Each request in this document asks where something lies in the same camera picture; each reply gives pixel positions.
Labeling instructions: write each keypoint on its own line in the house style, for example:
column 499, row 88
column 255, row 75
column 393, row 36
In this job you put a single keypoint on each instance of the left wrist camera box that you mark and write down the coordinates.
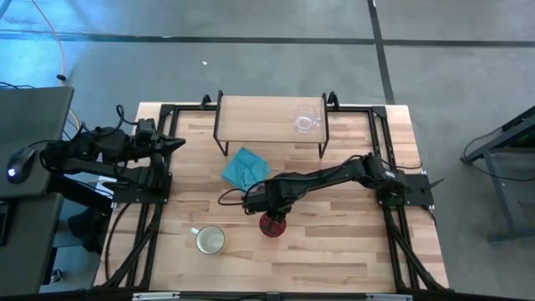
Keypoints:
column 146, row 125

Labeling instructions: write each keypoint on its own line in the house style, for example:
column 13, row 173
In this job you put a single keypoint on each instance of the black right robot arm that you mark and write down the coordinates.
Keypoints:
column 334, row 173

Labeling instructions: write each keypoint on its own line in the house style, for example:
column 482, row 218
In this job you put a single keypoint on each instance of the red faceted plastic tumbler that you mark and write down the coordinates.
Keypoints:
column 282, row 230

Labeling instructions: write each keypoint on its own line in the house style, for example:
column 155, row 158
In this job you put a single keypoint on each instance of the teal folded cloth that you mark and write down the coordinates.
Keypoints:
column 244, row 167

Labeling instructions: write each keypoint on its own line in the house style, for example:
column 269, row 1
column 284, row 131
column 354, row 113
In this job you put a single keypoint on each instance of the dark grey desk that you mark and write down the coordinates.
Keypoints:
column 25, row 113

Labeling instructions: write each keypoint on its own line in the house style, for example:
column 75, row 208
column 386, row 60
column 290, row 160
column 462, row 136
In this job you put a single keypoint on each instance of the wooden shelf with black legs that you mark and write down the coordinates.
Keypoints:
column 259, row 119

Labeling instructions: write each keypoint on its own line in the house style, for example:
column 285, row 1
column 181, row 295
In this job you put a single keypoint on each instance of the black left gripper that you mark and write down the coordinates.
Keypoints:
column 149, row 143

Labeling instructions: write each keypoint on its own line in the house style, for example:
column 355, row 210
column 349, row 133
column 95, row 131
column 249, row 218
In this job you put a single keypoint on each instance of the yellow ceramic mug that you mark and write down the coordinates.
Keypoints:
column 211, row 240

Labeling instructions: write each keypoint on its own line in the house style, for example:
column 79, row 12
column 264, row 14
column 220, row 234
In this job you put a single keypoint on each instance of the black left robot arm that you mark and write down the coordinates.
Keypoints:
column 83, row 152

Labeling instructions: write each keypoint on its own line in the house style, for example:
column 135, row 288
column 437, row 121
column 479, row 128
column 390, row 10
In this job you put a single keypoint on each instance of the black aluminium table frame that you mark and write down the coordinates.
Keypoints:
column 378, row 112

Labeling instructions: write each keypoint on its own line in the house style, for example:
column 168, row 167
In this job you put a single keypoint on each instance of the grey metal cart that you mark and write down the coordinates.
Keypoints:
column 499, row 196

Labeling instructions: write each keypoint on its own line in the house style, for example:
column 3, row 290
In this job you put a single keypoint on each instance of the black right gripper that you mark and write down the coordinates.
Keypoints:
column 271, row 198

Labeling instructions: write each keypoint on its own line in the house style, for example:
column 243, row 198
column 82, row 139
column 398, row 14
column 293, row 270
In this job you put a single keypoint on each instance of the black computer mouse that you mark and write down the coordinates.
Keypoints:
column 21, row 165

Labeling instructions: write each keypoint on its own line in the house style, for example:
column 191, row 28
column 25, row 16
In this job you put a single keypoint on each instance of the clear glass mug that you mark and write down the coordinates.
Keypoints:
column 307, row 121

